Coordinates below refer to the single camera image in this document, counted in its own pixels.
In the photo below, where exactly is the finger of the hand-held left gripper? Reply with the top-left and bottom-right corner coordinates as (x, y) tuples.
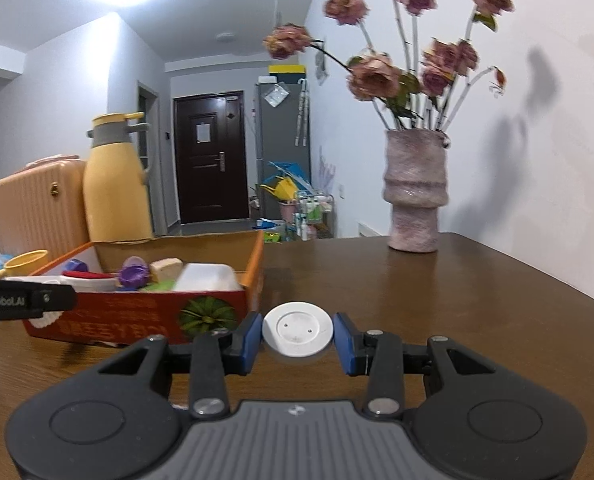
(27, 282), (78, 320)

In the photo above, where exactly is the yellow ceramic mug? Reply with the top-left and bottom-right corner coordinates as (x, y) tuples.
(0, 250), (50, 281)

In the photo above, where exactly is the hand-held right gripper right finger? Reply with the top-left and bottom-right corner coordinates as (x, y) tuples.
(333, 311), (498, 419)

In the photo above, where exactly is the orange cardboard box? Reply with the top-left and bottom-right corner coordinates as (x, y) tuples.
(22, 230), (266, 346)

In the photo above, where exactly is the grey interior door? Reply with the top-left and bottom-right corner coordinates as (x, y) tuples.
(137, 81), (162, 236)

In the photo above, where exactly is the dark brown entrance door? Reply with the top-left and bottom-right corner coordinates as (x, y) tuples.
(173, 92), (252, 226)

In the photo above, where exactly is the purple ridged bottle cap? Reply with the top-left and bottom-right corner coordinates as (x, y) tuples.
(118, 255), (152, 291)

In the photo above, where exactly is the pink textured vase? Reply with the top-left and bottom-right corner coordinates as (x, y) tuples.
(382, 129), (450, 253)

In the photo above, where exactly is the red and white lint brush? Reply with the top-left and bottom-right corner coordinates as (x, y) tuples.
(39, 270), (118, 293)

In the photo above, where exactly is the pink ribbed suitcase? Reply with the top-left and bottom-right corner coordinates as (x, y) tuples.
(0, 155), (90, 261)

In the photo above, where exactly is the white plastic container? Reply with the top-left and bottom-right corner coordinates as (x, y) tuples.
(172, 263), (242, 293)

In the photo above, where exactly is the cream plug adapter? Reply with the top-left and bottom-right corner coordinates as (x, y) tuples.
(149, 257), (184, 281)

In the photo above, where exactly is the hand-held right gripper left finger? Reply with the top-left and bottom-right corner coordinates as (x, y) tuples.
(97, 312), (265, 419)

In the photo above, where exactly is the yellow box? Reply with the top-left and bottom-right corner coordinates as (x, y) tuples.
(268, 64), (306, 85)

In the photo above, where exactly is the dried pink rose bouquet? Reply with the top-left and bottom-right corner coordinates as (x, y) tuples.
(263, 0), (515, 133)

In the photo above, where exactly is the grey refrigerator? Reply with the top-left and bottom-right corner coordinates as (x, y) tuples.
(254, 77), (312, 221)

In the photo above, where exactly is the yellow thermos jug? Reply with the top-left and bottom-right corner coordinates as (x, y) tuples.
(83, 111), (155, 243)

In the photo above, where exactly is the metal rack cart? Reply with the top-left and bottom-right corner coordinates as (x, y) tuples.
(294, 190), (335, 241)

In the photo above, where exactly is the white round cap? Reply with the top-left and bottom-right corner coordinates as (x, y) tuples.
(262, 301), (335, 358)

